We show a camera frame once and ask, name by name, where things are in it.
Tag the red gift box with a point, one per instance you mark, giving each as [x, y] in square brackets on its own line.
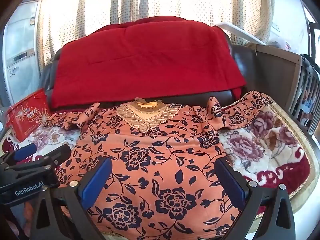
[27, 116]

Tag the wooden crib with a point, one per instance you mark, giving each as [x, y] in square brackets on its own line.
[280, 80]

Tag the floral plush blanket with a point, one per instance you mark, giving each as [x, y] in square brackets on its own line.
[262, 140]

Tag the red quilted blanket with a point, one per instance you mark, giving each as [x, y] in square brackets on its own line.
[145, 62]

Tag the dark brown leather sofa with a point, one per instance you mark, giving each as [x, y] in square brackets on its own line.
[243, 62]

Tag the white board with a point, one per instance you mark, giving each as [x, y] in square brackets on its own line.
[241, 32]

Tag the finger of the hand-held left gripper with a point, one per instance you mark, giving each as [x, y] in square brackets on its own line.
[25, 151]
[58, 153]

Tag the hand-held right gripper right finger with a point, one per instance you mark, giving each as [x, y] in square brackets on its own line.
[230, 183]

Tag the white plastic bag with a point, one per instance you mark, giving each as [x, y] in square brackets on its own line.
[280, 44]

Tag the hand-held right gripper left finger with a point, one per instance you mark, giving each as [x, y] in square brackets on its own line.
[96, 183]

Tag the grey refrigerator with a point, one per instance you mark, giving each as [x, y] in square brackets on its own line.
[21, 52]

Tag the orange floral pillow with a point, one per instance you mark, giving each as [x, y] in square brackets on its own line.
[155, 155]

